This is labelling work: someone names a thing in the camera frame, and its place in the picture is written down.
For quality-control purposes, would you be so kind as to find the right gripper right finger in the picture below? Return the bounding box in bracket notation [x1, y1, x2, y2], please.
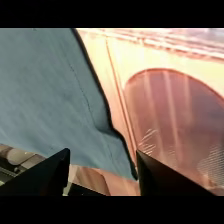
[135, 149, 218, 197]

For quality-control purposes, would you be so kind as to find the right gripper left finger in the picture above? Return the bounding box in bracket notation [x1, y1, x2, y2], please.
[0, 147, 71, 197]

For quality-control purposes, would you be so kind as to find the blue garment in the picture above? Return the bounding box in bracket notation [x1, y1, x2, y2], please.
[0, 27, 138, 181]

